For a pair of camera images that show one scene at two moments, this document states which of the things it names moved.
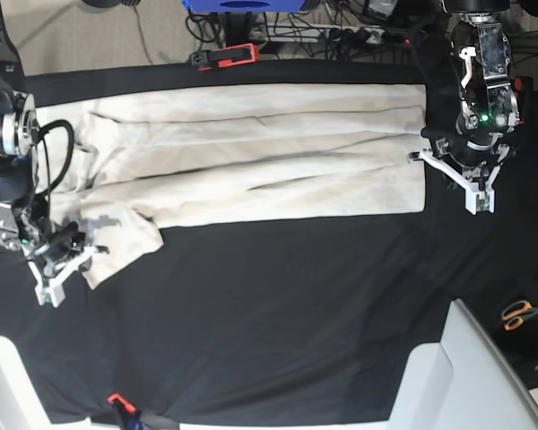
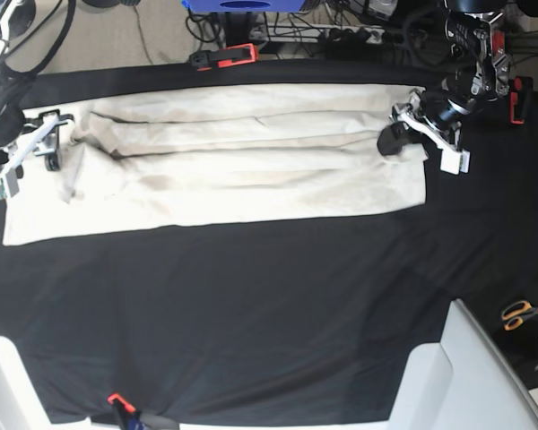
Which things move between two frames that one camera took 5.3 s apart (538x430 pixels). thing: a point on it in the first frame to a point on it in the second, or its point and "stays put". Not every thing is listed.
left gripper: (53, 253) to (51, 149)
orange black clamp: (223, 56) stays put
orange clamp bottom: (126, 410) stays put
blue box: (243, 5) stays put
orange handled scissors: (513, 313) stays put
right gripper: (477, 146) to (409, 126)
